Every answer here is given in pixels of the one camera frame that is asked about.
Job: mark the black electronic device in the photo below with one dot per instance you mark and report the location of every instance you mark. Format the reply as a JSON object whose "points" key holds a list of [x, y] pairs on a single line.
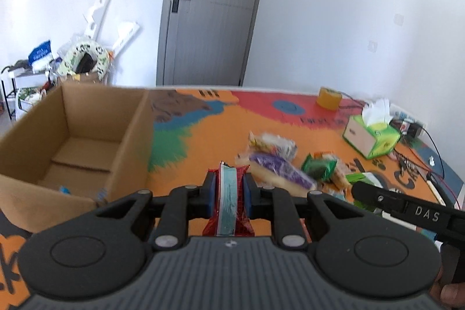
{"points": [[412, 129]]}

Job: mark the colourful printed table mat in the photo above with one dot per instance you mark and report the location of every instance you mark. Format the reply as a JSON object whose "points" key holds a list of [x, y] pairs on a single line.
{"points": [[218, 128]]}

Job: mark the white wall socket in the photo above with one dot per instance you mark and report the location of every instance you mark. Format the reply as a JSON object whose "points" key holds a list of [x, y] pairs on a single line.
{"points": [[399, 19], [373, 46]]}

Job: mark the orange beige snack packet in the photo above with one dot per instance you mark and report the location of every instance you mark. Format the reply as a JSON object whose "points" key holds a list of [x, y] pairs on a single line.
{"points": [[341, 174]]}

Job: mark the grey door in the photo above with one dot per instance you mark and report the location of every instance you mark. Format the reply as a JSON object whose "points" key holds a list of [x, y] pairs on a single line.
{"points": [[214, 5]]}

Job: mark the yellow tape roll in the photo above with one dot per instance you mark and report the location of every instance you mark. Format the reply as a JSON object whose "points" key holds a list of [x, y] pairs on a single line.
{"points": [[328, 99]]}

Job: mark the black shoe rack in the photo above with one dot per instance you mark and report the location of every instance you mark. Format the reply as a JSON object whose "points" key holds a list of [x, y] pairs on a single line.
{"points": [[7, 92]]}

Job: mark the yellow white snack packet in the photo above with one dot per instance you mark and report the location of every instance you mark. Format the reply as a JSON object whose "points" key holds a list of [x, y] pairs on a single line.
{"points": [[272, 143]]}

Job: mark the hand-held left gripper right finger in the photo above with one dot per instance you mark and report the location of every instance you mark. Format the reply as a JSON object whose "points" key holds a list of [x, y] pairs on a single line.
{"points": [[249, 197]]}

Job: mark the red snack packet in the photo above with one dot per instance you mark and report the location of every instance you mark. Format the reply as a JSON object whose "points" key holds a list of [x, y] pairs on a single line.
{"points": [[227, 201]]}

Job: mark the person's right hand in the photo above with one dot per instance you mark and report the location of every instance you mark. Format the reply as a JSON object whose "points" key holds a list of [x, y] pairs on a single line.
{"points": [[448, 293]]}

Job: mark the cardboard box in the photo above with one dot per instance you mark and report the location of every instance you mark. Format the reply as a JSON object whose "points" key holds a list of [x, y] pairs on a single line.
{"points": [[83, 121]]}

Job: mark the green tissue box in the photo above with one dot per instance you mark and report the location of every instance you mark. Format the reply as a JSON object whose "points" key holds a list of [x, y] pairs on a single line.
{"points": [[377, 141]]}

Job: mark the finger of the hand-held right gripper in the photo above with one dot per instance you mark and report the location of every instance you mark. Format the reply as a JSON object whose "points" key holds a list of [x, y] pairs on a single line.
{"points": [[392, 203]]}

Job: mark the blue plastic bag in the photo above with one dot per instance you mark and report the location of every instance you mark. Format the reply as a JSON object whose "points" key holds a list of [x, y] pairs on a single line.
{"points": [[40, 54]]}

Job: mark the light green snack packet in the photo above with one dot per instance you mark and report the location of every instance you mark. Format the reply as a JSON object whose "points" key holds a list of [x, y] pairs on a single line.
{"points": [[363, 179]]}

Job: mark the short white board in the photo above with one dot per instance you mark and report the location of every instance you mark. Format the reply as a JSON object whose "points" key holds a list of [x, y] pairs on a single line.
{"points": [[125, 35]]}

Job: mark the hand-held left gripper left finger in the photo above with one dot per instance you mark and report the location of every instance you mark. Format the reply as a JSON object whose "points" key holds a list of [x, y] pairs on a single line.
{"points": [[210, 195]]}

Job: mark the purple snack packet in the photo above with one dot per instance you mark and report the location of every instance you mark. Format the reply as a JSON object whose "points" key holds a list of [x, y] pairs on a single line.
{"points": [[279, 168]]}

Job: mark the tall white holed board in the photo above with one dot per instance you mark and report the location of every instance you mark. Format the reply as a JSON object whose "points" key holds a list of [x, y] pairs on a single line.
{"points": [[101, 5]]}

